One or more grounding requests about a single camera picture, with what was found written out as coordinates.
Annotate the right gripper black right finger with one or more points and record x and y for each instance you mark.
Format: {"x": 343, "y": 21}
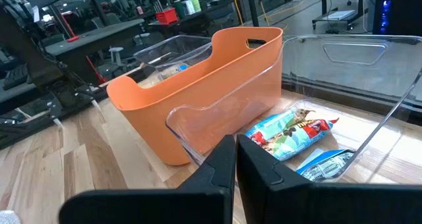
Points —
{"x": 296, "y": 204}

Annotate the orange plastic bin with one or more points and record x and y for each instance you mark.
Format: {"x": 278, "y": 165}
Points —
{"x": 198, "y": 112}

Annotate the green and white bottle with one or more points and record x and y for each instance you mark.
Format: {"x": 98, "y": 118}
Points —
{"x": 193, "y": 0}

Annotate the computer tower with blue light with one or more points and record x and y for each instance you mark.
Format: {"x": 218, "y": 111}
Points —
{"x": 402, "y": 11}

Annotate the black table frame rail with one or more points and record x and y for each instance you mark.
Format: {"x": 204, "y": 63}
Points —
{"x": 33, "y": 126}

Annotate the black clamp bracket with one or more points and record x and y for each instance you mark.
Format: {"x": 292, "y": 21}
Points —
{"x": 84, "y": 95}
{"x": 56, "y": 108}

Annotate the dark green can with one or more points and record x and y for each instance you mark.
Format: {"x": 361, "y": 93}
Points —
{"x": 178, "y": 10}

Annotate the dark blue granola bar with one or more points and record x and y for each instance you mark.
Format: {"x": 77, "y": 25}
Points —
{"x": 181, "y": 67}

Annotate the black rolling stand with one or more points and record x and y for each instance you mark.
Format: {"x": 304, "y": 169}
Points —
{"x": 336, "y": 16}

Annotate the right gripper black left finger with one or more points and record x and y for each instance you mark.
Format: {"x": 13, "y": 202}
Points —
{"x": 204, "y": 201}

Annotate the red stick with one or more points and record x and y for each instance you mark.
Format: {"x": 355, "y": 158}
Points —
{"x": 95, "y": 70}

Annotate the small pink bottle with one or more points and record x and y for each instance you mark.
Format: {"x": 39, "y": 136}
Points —
{"x": 139, "y": 10}

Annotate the black desk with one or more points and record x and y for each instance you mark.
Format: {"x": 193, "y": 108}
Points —
{"x": 214, "y": 10}

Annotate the chocolate chip granola bar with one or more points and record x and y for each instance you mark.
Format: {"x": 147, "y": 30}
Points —
{"x": 326, "y": 166}
{"x": 270, "y": 123}
{"x": 296, "y": 141}

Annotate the gray desk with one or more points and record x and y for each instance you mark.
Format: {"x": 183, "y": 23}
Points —
{"x": 95, "y": 36}

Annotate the small red tool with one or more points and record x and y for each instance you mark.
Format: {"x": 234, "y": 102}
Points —
{"x": 72, "y": 39}

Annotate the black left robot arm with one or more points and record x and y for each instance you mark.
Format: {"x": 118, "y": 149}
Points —
{"x": 28, "y": 56}

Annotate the wide clear plastic bin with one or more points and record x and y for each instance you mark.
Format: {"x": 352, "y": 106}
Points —
{"x": 161, "y": 49}

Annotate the black keyboard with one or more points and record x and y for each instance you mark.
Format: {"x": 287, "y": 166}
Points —
{"x": 16, "y": 77}

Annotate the white stool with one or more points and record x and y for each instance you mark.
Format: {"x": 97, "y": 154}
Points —
{"x": 116, "y": 51}

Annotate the red plastic box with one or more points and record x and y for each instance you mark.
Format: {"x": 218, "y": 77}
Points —
{"x": 165, "y": 16}

